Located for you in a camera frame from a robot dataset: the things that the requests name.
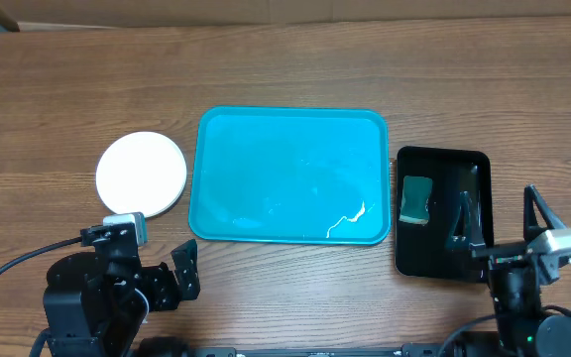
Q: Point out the white plate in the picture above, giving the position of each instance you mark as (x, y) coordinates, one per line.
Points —
(141, 172)

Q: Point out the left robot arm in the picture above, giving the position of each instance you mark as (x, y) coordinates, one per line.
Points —
(96, 302)

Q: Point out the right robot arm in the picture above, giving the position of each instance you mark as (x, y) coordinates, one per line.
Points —
(521, 324)

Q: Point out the black plastic tray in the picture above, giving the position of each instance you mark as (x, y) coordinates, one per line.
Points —
(420, 249)

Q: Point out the teal plastic tray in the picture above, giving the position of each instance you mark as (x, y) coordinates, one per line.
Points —
(291, 175)

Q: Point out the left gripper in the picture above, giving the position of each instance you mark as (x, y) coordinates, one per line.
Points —
(171, 290)

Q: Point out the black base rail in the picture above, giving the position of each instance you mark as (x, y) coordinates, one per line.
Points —
(174, 347)

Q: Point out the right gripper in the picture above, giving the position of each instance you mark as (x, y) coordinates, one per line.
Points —
(473, 238)

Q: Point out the green sponge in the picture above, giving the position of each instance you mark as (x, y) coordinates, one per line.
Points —
(415, 195)

